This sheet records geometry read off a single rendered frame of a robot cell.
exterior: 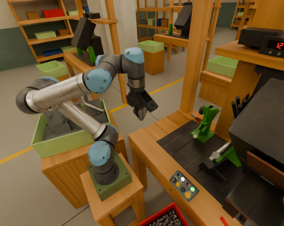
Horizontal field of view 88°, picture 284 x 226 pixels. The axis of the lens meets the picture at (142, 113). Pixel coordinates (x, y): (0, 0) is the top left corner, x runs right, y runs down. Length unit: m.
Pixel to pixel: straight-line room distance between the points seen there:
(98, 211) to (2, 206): 1.69
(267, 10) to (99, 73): 0.82
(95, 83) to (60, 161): 1.00
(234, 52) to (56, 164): 1.41
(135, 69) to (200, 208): 0.77
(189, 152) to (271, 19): 0.84
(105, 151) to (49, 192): 1.57
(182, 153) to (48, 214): 1.63
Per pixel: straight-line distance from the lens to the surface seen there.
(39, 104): 0.70
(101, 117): 1.46
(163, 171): 1.02
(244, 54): 0.92
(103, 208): 1.02
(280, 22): 0.99
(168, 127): 1.30
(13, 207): 2.46
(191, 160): 1.09
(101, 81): 0.48
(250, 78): 1.07
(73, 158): 1.37
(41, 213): 2.23
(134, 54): 0.58
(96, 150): 0.82
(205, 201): 0.98
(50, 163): 1.43
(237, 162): 0.88
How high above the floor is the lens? 1.78
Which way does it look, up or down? 38 degrees down
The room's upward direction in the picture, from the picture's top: 4 degrees counter-clockwise
